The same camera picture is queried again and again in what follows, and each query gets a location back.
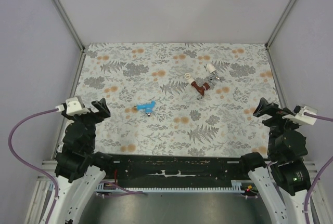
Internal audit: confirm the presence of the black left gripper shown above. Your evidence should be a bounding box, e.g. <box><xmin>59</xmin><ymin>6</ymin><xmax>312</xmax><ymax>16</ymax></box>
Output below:
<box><xmin>62</xmin><ymin>98</ymin><xmax>111</xmax><ymax>150</ymax></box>

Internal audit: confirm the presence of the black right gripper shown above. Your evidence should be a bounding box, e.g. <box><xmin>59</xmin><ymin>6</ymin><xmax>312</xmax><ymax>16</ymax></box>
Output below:
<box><xmin>252</xmin><ymin>97</ymin><xmax>303</xmax><ymax>157</ymax></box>

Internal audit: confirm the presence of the brown faucet chrome knob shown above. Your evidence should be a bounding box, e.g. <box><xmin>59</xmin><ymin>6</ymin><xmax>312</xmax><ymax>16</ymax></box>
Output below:
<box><xmin>191</xmin><ymin>81</ymin><xmax>210</xmax><ymax>100</ymax></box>

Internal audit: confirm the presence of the white pipe elbow fitting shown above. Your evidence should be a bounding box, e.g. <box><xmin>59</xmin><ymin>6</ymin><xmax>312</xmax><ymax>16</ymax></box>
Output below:
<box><xmin>184</xmin><ymin>73</ymin><xmax>195</xmax><ymax>85</ymax></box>

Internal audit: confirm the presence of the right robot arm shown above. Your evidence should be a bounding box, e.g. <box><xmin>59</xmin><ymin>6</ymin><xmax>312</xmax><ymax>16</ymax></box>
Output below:
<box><xmin>238</xmin><ymin>98</ymin><xmax>316</xmax><ymax>223</ymax></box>

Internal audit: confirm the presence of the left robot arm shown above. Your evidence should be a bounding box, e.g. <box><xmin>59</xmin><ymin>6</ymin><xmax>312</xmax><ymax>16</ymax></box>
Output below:
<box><xmin>40</xmin><ymin>96</ymin><xmax>114</xmax><ymax>223</ymax></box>

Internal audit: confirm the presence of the blue plastic faucet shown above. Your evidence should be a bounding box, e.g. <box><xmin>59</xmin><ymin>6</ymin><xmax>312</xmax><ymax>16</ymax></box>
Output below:
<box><xmin>134</xmin><ymin>101</ymin><xmax>156</xmax><ymax>117</ymax></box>

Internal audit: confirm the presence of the floral patterned table mat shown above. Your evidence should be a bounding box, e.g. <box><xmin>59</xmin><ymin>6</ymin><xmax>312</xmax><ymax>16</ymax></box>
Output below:
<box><xmin>75</xmin><ymin>43</ymin><xmax>279</xmax><ymax>157</ymax></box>

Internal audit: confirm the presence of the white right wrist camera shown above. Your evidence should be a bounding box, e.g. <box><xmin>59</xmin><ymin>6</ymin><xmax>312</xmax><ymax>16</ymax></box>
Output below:
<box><xmin>282</xmin><ymin>106</ymin><xmax>318</xmax><ymax>126</ymax></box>

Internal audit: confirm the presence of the chrome faucet white handle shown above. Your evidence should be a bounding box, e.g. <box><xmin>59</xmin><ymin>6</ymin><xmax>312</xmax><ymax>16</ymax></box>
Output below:
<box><xmin>206</xmin><ymin>63</ymin><xmax>225</xmax><ymax>83</ymax></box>

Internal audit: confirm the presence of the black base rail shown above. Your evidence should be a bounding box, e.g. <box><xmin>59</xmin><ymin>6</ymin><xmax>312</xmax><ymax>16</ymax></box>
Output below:
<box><xmin>105</xmin><ymin>154</ymin><xmax>250</xmax><ymax>188</ymax></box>

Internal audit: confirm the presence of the white cable duct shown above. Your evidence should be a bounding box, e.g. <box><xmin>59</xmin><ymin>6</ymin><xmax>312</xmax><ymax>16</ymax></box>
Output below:
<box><xmin>96</xmin><ymin>181</ymin><xmax>247</xmax><ymax>192</ymax></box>

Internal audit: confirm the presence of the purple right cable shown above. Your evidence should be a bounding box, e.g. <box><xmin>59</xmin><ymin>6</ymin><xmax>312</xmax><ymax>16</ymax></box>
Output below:
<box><xmin>303</xmin><ymin>112</ymin><xmax>333</xmax><ymax>224</ymax></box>

